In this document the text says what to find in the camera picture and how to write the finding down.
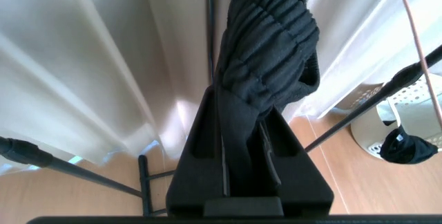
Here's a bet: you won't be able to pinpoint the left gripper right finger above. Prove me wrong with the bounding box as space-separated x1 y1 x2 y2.
258 105 335 218

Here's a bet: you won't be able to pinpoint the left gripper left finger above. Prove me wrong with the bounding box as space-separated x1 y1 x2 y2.
165 84 231 218

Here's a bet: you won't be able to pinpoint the black shorts with white cord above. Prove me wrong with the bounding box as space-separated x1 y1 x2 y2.
213 0 322 198

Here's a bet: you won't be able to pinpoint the white laundry basket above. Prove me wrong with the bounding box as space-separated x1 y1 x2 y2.
336 73 442 160

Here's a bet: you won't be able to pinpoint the pink clothes hanger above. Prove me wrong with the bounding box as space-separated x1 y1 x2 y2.
394 0 442 131

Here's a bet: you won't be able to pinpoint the black garment with white label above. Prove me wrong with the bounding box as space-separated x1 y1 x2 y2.
378 124 440 165

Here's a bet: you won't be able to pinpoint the beige curtain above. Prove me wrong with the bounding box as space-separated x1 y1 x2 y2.
0 0 442 168

